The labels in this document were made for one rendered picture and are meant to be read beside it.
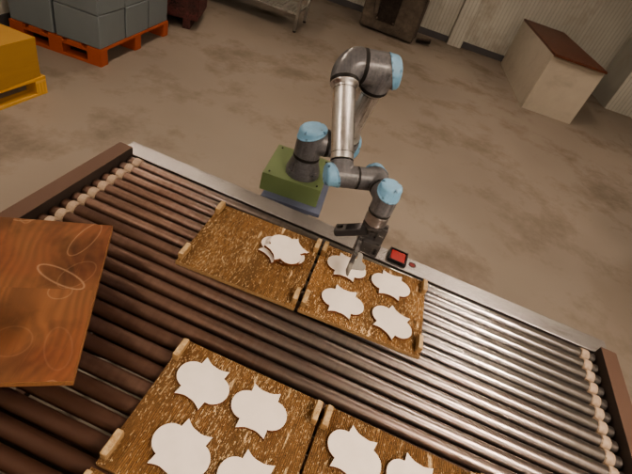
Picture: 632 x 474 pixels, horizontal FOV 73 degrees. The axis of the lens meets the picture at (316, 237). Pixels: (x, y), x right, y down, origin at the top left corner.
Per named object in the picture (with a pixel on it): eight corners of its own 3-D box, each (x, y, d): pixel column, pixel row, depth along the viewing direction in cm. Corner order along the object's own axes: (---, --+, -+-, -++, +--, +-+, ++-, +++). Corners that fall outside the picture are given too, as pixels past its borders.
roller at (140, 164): (134, 163, 177) (133, 153, 174) (586, 357, 162) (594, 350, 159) (125, 168, 173) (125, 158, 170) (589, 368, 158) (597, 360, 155)
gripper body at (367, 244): (373, 260, 144) (387, 234, 136) (350, 251, 144) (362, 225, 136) (377, 246, 150) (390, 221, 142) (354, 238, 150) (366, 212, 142)
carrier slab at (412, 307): (323, 245, 162) (323, 243, 161) (423, 285, 161) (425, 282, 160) (296, 312, 135) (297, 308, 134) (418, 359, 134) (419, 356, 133)
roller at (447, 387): (60, 211, 146) (55, 201, 142) (611, 456, 131) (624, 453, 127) (50, 220, 143) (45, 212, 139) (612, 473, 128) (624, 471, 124)
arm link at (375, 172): (356, 158, 140) (364, 177, 132) (387, 162, 143) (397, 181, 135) (350, 177, 145) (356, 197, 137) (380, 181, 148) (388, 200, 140)
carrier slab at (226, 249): (221, 207, 164) (222, 203, 163) (321, 245, 162) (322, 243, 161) (175, 263, 137) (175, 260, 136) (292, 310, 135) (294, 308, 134)
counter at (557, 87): (537, 76, 886) (564, 32, 830) (570, 125, 685) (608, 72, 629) (500, 63, 885) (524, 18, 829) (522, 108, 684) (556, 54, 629)
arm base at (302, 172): (288, 159, 195) (292, 140, 188) (320, 167, 196) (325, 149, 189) (282, 177, 183) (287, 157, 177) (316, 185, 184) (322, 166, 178)
